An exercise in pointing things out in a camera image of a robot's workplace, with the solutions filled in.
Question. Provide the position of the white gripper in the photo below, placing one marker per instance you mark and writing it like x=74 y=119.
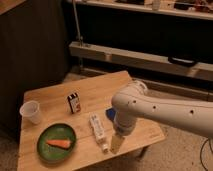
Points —
x=123 y=125

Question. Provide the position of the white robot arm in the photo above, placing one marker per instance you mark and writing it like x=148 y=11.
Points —
x=132 y=102

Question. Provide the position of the boxed eraser upright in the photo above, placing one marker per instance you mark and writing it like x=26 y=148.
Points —
x=74 y=103

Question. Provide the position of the white toothpaste tube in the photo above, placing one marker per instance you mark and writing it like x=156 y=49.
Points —
x=99 y=132

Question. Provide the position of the blue sponge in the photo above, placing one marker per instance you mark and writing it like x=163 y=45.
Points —
x=110 y=114

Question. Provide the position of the wooden table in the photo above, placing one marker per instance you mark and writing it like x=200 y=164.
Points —
x=95 y=97

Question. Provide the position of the orange carrot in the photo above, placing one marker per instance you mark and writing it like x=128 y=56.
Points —
x=65 y=144

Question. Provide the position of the green plate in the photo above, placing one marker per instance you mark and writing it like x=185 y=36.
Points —
x=52 y=154

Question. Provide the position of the long grey case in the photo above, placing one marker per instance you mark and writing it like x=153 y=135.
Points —
x=140 y=60

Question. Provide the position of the white plastic cup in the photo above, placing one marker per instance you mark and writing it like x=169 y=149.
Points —
x=31 y=111

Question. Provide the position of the metal pole stand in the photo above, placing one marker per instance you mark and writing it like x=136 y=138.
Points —
x=79 y=38

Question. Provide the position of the upper shelf with items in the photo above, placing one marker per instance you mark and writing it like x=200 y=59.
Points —
x=155 y=7

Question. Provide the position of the black case handle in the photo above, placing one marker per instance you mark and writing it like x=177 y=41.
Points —
x=182 y=62

